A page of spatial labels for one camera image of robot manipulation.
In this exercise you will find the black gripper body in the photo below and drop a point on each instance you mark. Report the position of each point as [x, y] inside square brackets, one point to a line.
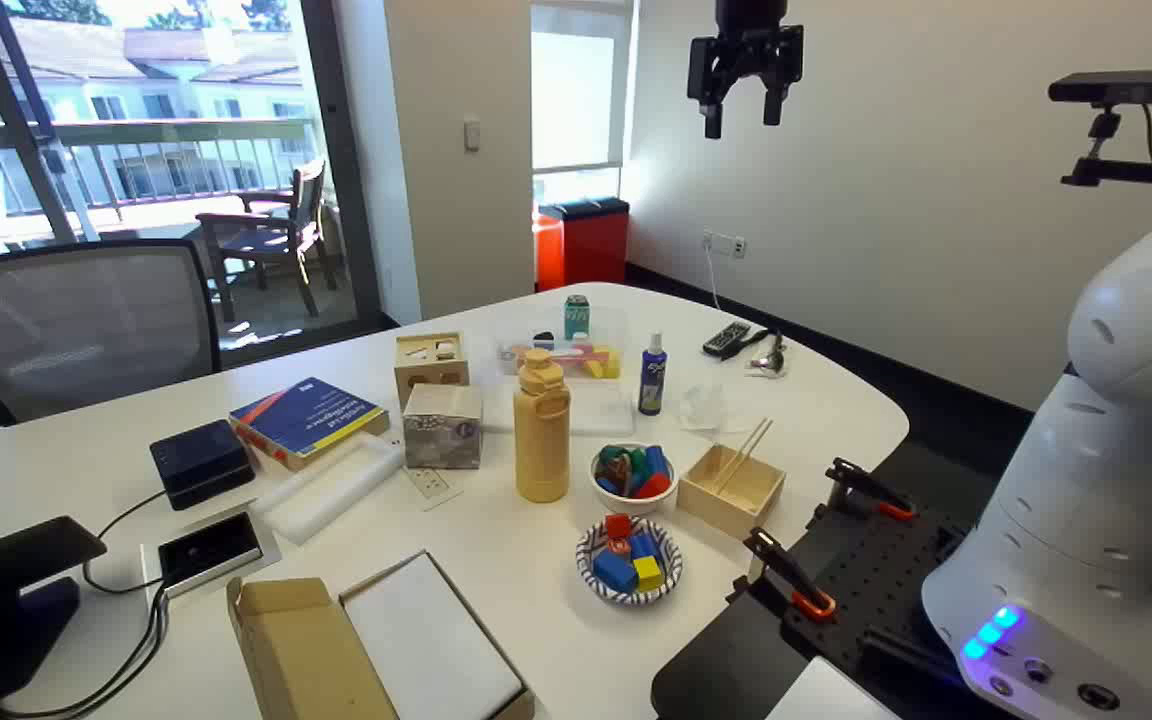
[746, 46]

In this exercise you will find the beige bottle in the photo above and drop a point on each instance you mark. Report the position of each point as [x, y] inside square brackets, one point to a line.
[542, 440]

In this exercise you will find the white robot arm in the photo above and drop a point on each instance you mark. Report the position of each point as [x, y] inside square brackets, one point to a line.
[1111, 481]

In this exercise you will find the blue spray bottle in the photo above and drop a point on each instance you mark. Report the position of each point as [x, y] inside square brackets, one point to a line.
[653, 381]

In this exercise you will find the red cabinet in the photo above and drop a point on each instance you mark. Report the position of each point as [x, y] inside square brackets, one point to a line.
[594, 242]

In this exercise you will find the black remote control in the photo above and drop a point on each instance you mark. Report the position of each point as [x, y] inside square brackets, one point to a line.
[727, 338]

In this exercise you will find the teal can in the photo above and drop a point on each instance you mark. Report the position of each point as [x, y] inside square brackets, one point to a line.
[577, 319]

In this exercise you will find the pink yellow block pack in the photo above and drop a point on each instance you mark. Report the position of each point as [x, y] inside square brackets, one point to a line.
[584, 361]

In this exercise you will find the clear plastic cup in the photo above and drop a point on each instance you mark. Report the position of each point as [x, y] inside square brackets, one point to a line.
[701, 409]

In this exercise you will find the thin wooden stick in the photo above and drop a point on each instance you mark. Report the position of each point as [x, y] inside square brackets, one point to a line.
[750, 440]
[760, 440]

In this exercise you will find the blue block in bowl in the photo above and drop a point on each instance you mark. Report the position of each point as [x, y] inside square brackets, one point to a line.
[658, 460]

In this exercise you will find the red block in bowl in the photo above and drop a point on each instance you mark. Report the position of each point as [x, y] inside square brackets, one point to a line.
[653, 485]

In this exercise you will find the wooden shape sorter box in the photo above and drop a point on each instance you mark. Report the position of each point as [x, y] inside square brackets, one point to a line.
[428, 361]

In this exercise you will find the open wooden box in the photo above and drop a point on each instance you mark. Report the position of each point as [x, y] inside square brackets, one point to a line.
[729, 499]

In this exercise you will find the white bowl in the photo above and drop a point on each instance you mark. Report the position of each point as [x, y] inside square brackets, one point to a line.
[633, 490]

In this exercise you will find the black orange clamp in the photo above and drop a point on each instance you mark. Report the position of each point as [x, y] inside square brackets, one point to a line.
[790, 578]
[868, 490]

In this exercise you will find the red block in plate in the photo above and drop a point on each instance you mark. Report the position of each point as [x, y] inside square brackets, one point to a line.
[618, 527]

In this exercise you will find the yellow block in plate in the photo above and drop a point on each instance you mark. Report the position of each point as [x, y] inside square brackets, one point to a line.
[650, 574]

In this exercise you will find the wooden outdoor chair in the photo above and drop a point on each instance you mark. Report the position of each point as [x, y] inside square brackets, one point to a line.
[268, 242]

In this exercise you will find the blue block in plate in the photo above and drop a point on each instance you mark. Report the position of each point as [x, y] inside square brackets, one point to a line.
[615, 570]

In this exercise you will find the blue patterned paper plate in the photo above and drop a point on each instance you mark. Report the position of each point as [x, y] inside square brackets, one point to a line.
[624, 595]

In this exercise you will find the blue book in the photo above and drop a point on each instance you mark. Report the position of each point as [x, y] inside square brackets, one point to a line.
[311, 416]

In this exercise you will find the white foam block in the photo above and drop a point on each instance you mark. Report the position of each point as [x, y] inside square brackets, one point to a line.
[334, 490]

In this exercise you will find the black square box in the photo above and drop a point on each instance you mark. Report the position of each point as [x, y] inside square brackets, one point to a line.
[200, 460]

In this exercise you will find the black smartphone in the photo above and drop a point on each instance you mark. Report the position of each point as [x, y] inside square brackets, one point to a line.
[210, 551]

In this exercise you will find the grey mesh office chair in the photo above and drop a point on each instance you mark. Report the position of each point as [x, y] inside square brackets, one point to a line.
[77, 324]

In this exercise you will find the brown cardboard box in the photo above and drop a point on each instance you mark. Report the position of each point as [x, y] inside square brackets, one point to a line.
[300, 652]

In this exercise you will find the white wall socket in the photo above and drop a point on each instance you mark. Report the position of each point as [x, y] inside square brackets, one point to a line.
[727, 245]

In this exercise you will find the white light switch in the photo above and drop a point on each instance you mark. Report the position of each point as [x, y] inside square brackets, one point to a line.
[470, 135]

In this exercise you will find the black camera on stand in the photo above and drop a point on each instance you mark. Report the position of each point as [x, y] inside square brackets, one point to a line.
[1116, 90]

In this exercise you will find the black door frame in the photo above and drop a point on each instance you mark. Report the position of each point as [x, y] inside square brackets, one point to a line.
[337, 161]

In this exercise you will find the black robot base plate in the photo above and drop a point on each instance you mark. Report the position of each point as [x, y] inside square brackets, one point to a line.
[760, 652]

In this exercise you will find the white board in brown frame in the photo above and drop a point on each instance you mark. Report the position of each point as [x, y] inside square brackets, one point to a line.
[428, 646]

